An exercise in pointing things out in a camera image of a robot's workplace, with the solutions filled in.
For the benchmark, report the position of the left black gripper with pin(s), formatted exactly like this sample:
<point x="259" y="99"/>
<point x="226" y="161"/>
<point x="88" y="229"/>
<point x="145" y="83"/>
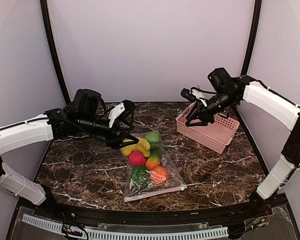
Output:
<point x="115" y="139"/>

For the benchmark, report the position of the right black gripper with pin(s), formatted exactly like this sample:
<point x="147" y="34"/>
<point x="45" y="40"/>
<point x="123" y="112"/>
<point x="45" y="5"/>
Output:
<point x="202" y="112"/>

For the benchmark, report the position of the yellow toy banana bunch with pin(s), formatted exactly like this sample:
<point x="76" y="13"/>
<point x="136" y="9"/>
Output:
<point x="143" y="146"/>

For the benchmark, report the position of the red toy apple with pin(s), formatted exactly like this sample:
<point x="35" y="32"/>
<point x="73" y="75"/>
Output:
<point x="136" y="158"/>

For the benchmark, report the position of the green toy watermelon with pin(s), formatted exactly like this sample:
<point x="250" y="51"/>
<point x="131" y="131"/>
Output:
<point x="154" y="139"/>

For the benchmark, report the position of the pink plastic basket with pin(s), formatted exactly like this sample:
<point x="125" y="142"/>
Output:
<point x="215" y="136"/>

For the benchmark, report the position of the orange green toy mango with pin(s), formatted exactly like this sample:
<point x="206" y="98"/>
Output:
<point x="154" y="159"/>

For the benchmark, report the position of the green toy pepper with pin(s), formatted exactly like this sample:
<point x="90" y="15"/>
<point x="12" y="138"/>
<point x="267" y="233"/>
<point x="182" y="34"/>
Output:
<point x="140" y="176"/>

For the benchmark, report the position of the clear zip top bag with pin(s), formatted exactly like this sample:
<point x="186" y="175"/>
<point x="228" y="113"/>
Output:
<point x="174" y="184"/>

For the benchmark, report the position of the orange toy orange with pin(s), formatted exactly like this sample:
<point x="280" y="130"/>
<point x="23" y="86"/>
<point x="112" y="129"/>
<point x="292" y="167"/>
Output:
<point x="159" y="175"/>

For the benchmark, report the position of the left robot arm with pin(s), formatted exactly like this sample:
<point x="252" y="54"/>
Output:
<point x="86" y="114"/>

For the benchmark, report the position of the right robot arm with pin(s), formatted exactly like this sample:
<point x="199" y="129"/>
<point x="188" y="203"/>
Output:
<point x="231" y="91"/>

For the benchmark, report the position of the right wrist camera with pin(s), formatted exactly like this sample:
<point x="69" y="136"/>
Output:
<point x="194" y="95"/>

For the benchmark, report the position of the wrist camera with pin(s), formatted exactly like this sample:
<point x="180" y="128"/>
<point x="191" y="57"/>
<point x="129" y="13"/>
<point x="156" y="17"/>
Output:
<point x="194" y="95"/>
<point x="121" y="117"/>

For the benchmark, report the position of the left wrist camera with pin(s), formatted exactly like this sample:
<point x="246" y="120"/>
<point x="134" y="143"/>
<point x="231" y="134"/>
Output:
<point x="121" y="117"/>

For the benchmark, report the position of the white slotted cable duct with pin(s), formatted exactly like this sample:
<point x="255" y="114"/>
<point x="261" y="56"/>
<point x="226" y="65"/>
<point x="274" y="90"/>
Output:
<point x="196" y="231"/>

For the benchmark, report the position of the black front rail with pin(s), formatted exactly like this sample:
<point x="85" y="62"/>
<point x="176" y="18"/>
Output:
<point x="276" y="222"/>

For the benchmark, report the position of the right black frame post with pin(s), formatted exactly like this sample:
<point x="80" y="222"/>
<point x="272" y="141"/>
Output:
<point x="252" y="37"/>

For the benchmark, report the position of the black frame post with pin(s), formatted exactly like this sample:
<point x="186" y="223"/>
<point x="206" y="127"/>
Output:
<point x="252" y="37"/>
<point x="53" y="50"/>

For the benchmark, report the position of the left black frame post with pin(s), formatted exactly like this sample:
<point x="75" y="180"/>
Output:
<point x="53" y="50"/>

